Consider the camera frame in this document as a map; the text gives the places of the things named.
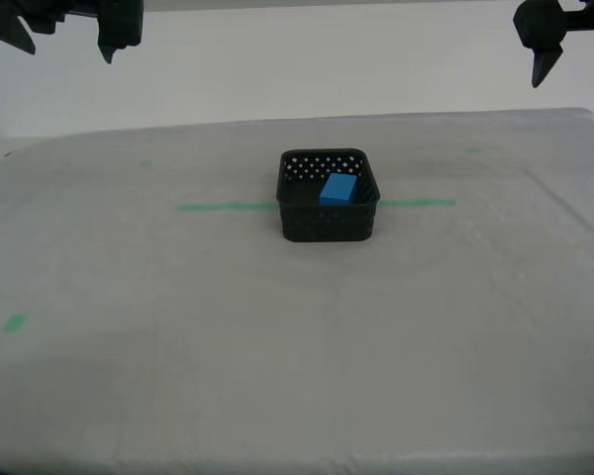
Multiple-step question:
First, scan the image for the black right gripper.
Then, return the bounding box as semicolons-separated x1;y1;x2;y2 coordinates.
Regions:
512;0;594;89

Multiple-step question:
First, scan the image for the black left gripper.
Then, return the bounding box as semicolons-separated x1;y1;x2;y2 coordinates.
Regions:
0;0;146;65

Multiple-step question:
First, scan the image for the blue rectangular block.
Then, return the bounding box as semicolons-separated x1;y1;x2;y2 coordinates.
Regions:
319;172;360;207

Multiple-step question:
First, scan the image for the black perforated plastic basket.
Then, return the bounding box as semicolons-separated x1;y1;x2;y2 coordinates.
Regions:
275;147;382;244

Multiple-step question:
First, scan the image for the long green tape strip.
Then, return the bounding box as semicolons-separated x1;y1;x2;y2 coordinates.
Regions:
176;198;457;213

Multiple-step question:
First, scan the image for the white woven table cloth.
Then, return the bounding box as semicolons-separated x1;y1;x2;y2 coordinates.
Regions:
0;107;594;475

